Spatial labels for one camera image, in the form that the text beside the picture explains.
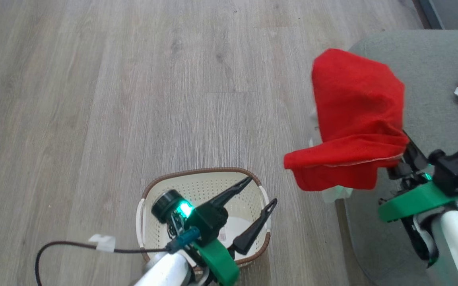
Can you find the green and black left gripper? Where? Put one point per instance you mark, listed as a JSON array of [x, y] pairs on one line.
[[211, 222]]

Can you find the red cloth garment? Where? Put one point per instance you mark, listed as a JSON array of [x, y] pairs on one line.
[[356, 111]]

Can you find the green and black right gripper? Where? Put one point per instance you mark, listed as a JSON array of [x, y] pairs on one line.
[[416, 200]]

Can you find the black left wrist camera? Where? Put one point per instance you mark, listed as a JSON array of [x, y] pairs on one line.
[[167, 204]]

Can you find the dark baseboard strip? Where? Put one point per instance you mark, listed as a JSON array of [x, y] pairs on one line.
[[427, 14]]

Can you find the white tape tag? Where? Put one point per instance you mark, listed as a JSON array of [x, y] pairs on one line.
[[102, 243]]

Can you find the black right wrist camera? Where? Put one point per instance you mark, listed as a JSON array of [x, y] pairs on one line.
[[457, 171]]

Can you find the white basket with brown rim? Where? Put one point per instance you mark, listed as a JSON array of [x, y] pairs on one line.
[[197, 186]]

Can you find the grey fabric sofa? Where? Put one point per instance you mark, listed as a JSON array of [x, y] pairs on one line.
[[431, 79]]

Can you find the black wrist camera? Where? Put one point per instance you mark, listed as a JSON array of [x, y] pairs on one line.
[[457, 171], [167, 204]]

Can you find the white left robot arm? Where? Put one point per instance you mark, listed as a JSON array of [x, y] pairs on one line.
[[165, 270]]

